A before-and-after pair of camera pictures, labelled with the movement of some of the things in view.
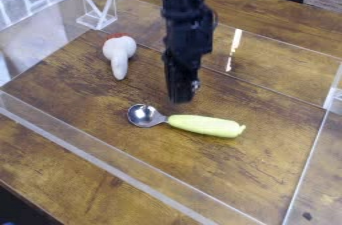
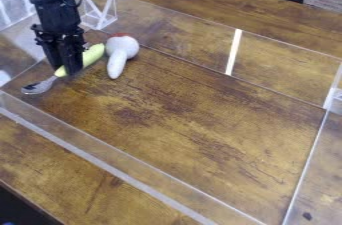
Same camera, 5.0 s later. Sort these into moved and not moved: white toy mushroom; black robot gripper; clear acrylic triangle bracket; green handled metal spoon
Moved: green handled metal spoon; black robot gripper
Not moved: white toy mushroom; clear acrylic triangle bracket
